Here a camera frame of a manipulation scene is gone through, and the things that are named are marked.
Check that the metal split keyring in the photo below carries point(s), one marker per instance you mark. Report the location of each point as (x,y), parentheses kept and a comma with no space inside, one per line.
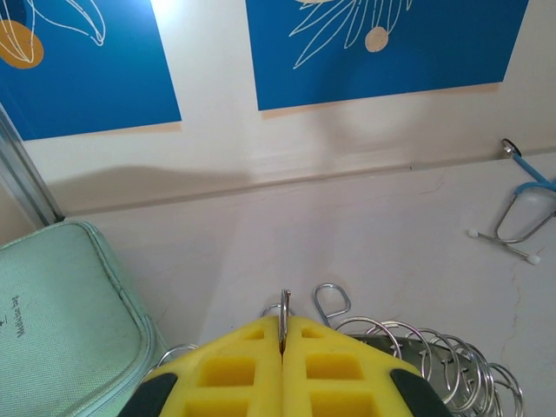
(284,323)

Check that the blue stethoscope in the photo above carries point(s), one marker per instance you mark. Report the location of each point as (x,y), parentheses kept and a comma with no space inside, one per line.
(529,168)

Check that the aluminium frame post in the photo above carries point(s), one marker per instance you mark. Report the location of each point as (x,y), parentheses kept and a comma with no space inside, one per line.
(30,182)

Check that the blue poster white flower outline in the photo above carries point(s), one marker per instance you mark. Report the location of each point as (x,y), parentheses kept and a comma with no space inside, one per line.
(87,78)

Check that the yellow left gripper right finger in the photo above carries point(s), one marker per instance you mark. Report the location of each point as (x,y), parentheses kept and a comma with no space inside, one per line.
(339,373)

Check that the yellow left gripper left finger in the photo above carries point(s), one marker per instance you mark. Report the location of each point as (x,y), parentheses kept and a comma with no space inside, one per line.
(226,373)

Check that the metal key holder with rings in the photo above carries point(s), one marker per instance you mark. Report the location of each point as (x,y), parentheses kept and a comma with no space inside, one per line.
(412,354)

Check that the mint green medicine bag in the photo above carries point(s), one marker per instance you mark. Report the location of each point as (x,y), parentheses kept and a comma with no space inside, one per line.
(65,313)

